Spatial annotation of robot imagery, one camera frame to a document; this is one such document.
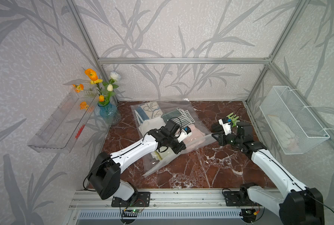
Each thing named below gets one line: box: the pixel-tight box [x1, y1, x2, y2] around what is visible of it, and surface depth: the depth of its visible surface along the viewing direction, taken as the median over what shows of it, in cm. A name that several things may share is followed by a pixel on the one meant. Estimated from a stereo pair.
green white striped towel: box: [161, 107, 196, 128], surface depth 109 cm
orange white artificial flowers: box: [72, 68, 121, 111], surface depth 92 cm
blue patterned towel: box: [134, 101, 164, 124], surface depth 112 cm
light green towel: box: [152, 145, 175, 161], surface depth 74 cm
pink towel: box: [182, 123, 206, 146], surface depth 95 cm
